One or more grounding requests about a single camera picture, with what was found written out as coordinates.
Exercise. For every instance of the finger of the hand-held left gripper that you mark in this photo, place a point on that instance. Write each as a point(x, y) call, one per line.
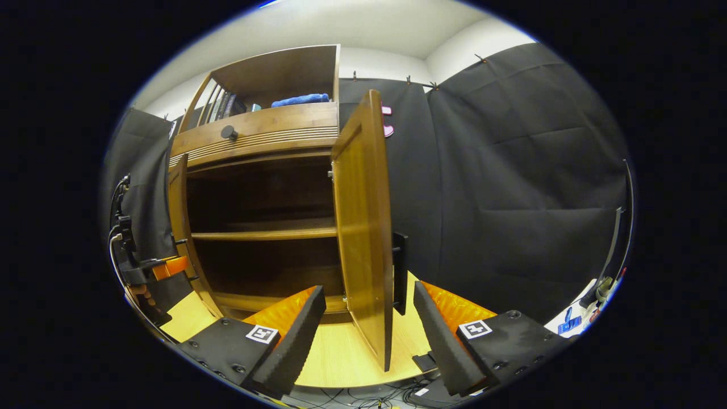
point(169, 268)

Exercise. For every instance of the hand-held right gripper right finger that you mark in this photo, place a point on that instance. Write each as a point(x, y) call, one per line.
point(440, 341)

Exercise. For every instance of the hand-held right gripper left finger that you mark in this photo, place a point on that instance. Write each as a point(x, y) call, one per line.
point(295, 346)

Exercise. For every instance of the wooden double-door shoe cabinet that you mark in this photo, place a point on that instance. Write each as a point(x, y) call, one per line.
point(272, 71)

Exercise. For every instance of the black table clamp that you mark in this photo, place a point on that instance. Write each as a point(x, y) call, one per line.
point(424, 362)

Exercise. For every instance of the small blue item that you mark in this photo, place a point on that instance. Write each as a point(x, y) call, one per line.
point(569, 322)

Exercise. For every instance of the white board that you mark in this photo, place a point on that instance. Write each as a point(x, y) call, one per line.
point(585, 315)

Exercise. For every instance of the black backdrop cloth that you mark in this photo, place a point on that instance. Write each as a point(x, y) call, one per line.
point(511, 199)

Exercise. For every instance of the pale grey book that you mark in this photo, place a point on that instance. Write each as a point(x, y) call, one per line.
point(216, 108)

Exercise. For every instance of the dark grey book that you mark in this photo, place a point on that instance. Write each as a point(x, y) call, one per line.
point(225, 106)

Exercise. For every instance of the wooden drawer with black knob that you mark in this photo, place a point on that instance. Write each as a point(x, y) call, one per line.
point(272, 128)

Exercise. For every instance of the blue book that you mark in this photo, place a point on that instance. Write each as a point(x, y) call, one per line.
point(237, 107)

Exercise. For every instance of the thin dark metal stand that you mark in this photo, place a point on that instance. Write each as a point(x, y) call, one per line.
point(610, 255)

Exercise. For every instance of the blue folded towel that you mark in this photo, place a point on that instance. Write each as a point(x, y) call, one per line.
point(301, 100)

